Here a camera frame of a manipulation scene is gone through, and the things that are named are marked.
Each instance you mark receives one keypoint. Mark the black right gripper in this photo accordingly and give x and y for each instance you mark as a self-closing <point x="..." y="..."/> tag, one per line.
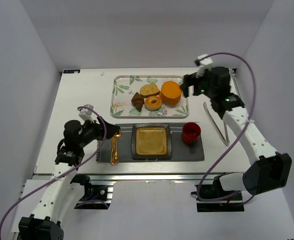
<point x="193" y="83"/>

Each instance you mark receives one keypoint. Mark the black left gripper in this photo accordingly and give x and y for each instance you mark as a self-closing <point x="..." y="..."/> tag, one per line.
<point x="101" y="127"/>

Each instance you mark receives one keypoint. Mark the brown chocolate croissant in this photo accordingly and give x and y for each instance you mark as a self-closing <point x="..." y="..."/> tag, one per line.
<point x="137" y="101"/>

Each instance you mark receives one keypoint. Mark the metal tongs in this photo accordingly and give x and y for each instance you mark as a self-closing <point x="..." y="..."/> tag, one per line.
<point x="220" y="127"/>

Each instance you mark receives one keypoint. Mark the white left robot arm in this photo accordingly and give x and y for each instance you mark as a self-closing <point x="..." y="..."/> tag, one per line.
<point x="64" y="189"/>

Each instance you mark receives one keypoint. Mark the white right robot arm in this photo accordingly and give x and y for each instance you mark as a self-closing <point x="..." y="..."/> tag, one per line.
<point x="269" y="169"/>

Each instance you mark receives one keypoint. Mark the sliced bread piece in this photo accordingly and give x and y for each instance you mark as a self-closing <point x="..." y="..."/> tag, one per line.
<point x="149" y="90"/>

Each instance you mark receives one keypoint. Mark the gold spoon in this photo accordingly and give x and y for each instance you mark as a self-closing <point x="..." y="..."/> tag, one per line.
<point x="116" y="157"/>

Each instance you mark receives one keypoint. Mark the gold fork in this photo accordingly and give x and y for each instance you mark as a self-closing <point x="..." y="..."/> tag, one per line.
<point x="112" y="157"/>

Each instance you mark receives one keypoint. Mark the large orange bun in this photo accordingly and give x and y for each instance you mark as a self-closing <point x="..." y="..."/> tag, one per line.
<point x="170" y="93"/>

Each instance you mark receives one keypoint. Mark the black square plate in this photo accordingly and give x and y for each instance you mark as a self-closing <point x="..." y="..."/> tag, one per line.
<point x="151" y="141"/>

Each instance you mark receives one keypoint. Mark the glazed donut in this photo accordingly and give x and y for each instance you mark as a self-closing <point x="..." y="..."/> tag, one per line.
<point x="153" y="103"/>

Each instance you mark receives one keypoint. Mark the floral serving tray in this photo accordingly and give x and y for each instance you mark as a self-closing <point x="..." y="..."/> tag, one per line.
<point x="124" y="88"/>

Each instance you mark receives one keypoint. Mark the red mug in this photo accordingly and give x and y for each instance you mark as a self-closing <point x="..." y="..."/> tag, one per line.
<point x="191" y="131"/>

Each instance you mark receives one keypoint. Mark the dark grey placemat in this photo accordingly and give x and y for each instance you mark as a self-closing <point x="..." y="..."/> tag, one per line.
<point x="181" y="151"/>

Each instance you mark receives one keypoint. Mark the blue left corner label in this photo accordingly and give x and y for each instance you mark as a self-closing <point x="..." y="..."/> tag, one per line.
<point x="71" y="71"/>

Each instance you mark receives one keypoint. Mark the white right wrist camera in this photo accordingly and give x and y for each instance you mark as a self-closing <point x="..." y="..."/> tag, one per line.
<point x="203" y="62"/>

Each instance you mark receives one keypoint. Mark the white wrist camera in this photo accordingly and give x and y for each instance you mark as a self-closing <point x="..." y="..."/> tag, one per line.
<point x="203" y="62"/>
<point x="85" y="113"/>

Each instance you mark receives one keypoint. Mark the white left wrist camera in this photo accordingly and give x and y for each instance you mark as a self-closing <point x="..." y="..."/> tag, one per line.
<point x="85" y="113"/>

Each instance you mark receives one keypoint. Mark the aluminium table frame rail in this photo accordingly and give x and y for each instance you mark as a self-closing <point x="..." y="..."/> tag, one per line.
<point x="143" y="177"/>

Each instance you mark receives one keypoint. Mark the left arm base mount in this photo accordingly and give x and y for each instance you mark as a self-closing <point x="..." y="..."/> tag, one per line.
<point x="97" y="192"/>

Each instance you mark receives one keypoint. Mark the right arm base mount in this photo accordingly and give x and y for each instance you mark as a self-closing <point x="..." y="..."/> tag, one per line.
<point x="216" y="203"/>

